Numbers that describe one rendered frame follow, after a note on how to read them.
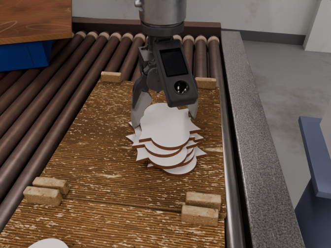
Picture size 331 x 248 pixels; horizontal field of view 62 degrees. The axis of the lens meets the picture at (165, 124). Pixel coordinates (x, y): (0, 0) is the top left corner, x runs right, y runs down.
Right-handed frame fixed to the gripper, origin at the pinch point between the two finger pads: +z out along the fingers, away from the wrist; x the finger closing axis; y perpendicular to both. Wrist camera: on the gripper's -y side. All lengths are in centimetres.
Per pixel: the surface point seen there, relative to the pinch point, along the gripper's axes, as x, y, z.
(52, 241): 21.9, -17.5, 4.5
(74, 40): 19, 68, 7
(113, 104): 9.3, 17.5, 5.5
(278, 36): -201, 236, 90
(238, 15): -156, 261, 71
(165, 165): 2.4, -9.4, 1.6
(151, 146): 3.9, -5.2, 0.7
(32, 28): 29, 49, -5
